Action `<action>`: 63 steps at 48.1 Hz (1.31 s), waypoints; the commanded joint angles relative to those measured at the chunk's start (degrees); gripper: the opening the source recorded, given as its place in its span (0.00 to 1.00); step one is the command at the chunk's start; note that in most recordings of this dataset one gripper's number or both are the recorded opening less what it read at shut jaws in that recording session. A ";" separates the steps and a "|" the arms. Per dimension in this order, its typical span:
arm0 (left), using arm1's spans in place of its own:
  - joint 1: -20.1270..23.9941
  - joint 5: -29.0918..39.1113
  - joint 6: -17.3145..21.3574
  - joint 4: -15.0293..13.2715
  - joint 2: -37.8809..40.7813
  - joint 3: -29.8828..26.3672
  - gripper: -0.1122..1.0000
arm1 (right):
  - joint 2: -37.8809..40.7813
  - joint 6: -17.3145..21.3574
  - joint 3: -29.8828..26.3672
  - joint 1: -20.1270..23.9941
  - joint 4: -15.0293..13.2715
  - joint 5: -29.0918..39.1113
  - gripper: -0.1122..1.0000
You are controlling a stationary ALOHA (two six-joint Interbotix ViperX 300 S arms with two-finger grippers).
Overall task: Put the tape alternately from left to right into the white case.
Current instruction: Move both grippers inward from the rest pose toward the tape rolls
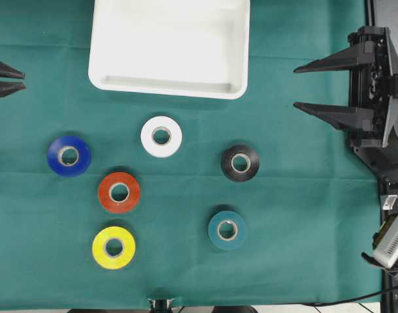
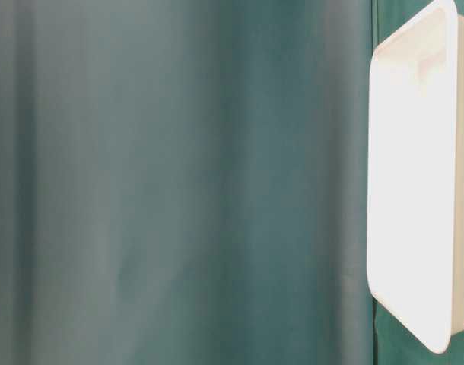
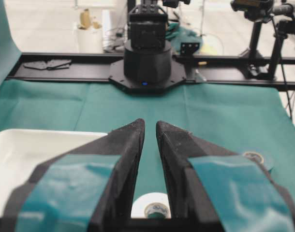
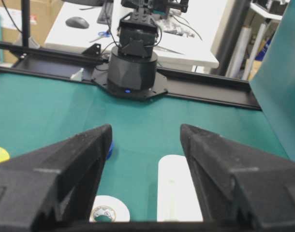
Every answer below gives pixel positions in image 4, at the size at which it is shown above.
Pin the white desk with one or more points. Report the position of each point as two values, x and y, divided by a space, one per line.
75 29

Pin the black aluminium frame rail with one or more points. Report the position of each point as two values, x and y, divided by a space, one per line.
57 65

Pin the blue tape roll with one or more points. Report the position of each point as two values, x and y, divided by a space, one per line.
110 152

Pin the blue handled scissors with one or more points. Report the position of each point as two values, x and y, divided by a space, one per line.
102 34

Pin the green table cloth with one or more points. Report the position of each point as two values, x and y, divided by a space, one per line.
36 112

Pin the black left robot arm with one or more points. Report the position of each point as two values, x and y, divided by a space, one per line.
132 67

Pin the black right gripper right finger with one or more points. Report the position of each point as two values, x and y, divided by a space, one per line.
238 182

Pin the white tape roll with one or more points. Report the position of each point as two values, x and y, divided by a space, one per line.
109 209

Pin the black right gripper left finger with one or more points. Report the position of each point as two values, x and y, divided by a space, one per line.
54 187

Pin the black computer mouse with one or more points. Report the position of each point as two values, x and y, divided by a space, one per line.
77 22

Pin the white plastic case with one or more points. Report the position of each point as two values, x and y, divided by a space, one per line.
176 197

